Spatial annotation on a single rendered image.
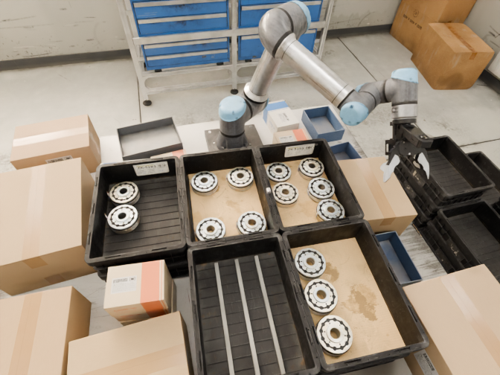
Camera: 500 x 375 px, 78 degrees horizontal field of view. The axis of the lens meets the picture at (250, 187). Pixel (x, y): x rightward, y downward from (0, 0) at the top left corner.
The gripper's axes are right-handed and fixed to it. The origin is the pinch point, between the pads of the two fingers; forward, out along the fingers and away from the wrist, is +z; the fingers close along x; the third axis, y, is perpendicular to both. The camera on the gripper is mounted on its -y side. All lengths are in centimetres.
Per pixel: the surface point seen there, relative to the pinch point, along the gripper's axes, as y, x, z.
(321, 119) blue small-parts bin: 75, 0, -27
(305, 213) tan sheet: 18.4, 28.7, 12.2
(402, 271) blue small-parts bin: 11.4, -6.0, 35.9
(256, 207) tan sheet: 22, 47, 9
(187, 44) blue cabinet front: 178, 75, -100
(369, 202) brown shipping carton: 16.3, 4.3, 9.4
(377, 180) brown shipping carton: 23.6, -3.1, 2.2
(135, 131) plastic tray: 67, 98, -25
